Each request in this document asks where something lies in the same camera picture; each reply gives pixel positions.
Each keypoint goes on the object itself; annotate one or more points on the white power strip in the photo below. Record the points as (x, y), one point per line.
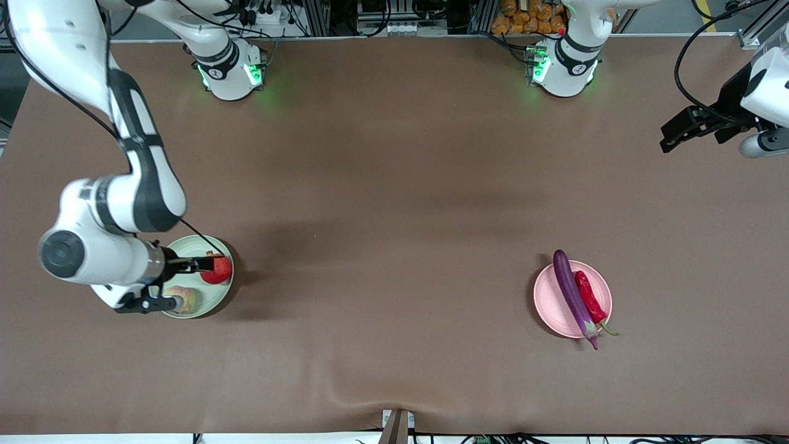
(265, 13)

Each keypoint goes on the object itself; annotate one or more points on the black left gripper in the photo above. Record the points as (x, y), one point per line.
(731, 98)

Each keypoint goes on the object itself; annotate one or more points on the red pomegranate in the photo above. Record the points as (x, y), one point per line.
(220, 271)

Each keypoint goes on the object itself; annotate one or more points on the red chili pepper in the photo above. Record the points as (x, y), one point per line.
(588, 296)

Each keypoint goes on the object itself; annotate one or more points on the grey metal table bracket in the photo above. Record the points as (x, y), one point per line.
(396, 428)

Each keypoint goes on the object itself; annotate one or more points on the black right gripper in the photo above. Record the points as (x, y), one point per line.
(174, 265)

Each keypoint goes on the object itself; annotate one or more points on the yellow pink peach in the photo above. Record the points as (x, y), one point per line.
(185, 300)

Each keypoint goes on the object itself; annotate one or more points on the aluminium profile frame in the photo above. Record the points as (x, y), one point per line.
(748, 40)

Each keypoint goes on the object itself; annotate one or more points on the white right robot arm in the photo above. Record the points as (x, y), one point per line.
(80, 253)

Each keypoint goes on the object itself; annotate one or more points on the pink plate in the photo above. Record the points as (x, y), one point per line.
(548, 296)

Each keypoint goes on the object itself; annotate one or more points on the brown table cloth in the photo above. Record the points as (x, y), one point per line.
(394, 345)

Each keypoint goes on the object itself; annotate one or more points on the purple eggplant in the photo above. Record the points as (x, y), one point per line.
(567, 277)

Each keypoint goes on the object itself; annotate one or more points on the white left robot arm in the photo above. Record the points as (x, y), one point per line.
(564, 68)

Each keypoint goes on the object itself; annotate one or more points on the light green plate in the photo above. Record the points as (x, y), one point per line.
(209, 299)

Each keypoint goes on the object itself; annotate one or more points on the bag of orange fruits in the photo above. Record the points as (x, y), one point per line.
(527, 18)

